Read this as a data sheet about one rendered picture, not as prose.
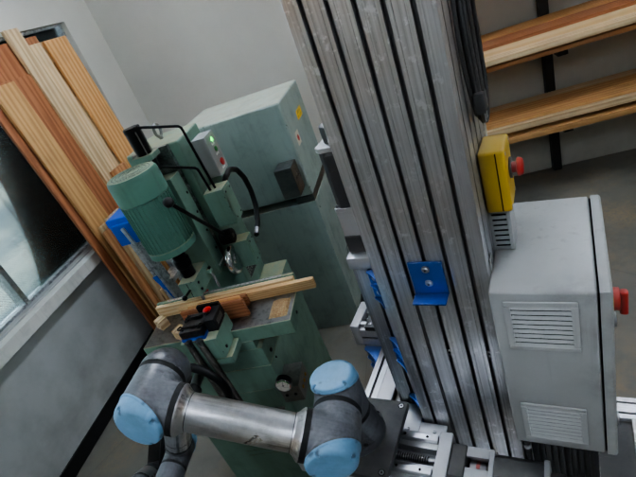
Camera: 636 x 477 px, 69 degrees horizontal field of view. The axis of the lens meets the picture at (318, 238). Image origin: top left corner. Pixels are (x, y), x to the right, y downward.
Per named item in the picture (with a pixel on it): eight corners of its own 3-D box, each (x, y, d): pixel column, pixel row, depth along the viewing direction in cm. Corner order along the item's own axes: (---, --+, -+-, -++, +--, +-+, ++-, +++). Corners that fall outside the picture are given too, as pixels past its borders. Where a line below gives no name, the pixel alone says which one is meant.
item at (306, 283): (182, 316, 184) (177, 309, 182) (184, 312, 185) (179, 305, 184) (315, 287, 169) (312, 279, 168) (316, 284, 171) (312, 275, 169)
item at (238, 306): (188, 327, 175) (179, 313, 172) (189, 325, 176) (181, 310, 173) (249, 315, 169) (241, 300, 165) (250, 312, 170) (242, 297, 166)
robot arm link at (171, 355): (154, 323, 116) (168, 439, 142) (135, 355, 107) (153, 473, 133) (200, 329, 115) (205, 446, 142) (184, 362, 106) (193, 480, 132)
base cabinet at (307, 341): (240, 485, 215) (167, 383, 182) (264, 386, 264) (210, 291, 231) (331, 476, 204) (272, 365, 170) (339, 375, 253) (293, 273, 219)
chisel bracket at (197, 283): (187, 302, 174) (177, 285, 170) (200, 280, 186) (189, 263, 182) (204, 298, 172) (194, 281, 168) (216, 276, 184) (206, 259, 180)
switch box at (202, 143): (208, 179, 182) (189, 142, 174) (215, 168, 190) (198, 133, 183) (221, 175, 180) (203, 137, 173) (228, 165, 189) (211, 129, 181)
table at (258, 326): (139, 379, 168) (131, 368, 165) (170, 323, 194) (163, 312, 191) (292, 352, 153) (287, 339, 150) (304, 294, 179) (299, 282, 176)
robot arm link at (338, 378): (370, 385, 120) (355, 348, 114) (368, 431, 109) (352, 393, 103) (326, 391, 124) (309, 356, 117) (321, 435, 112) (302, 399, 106)
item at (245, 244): (238, 269, 189) (225, 245, 183) (241, 259, 194) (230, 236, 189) (258, 263, 186) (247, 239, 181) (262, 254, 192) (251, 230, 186)
